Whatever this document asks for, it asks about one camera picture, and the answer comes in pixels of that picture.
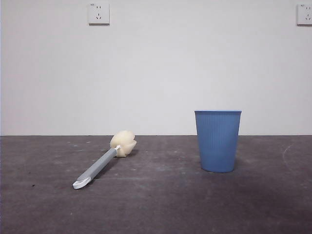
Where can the blue ribbed plastic cup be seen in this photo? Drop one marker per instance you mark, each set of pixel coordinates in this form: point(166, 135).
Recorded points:
point(218, 146)

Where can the cup brush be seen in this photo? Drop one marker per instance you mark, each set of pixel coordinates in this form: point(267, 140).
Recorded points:
point(95, 168)

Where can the white wall socket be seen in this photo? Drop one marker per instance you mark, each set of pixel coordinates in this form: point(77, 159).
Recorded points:
point(99, 13)
point(304, 14)

